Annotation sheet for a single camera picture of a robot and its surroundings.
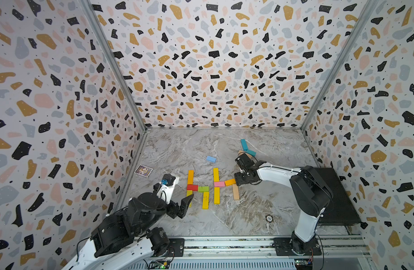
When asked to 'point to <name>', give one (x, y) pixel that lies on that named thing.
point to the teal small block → (251, 152)
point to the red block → (192, 187)
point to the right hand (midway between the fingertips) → (240, 179)
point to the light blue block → (211, 158)
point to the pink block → (219, 184)
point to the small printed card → (143, 170)
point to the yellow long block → (216, 195)
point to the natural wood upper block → (240, 152)
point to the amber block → (229, 182)
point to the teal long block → (244, 143)
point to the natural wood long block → (236, 192)
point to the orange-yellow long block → (190, 177)
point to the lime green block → (202, 189)
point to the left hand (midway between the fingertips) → (185, 190)
